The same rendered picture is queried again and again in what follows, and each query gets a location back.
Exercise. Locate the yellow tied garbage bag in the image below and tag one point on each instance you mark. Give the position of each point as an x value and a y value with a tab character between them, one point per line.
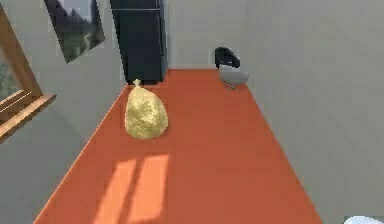
145	113

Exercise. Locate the framed landscape picture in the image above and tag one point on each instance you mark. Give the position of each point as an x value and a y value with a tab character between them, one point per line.
75	26

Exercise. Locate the black and grey chair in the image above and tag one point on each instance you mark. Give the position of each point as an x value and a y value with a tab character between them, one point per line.
231	70

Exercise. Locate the white round object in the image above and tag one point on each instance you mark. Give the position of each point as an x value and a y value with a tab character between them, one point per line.
363	220

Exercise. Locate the wooden framed window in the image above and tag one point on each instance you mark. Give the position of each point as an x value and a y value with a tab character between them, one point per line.
16	96

